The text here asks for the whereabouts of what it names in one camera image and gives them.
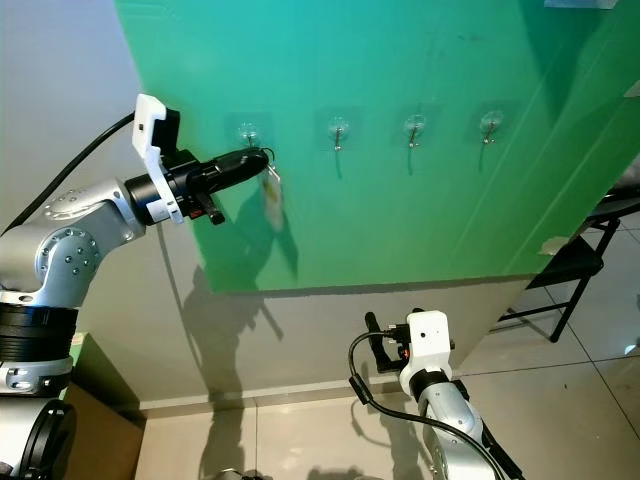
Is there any key with white tag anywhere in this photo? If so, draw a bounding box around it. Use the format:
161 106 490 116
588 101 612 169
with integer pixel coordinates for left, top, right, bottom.
260 148 285 233

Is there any black folding chair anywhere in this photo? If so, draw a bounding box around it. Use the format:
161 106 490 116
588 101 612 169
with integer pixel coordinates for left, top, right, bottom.
495 195 640 346

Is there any clear adhesive wall hook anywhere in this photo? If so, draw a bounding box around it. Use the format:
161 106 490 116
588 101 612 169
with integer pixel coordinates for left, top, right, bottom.
479 108 507 146
326 115 353 153
403 112 429 151
235 118 264 151

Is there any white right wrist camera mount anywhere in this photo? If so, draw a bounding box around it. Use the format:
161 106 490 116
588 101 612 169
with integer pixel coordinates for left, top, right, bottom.
398 310 455 399

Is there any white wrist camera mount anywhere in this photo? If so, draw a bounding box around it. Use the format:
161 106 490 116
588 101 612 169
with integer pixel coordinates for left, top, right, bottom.
132 93 183 226
398 310 455 399

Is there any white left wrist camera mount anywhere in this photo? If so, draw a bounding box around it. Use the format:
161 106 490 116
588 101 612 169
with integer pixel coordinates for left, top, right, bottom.
132 93 183 226

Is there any green wall board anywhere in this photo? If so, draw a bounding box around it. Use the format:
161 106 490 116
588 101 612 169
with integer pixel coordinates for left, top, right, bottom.
115 0 640 297

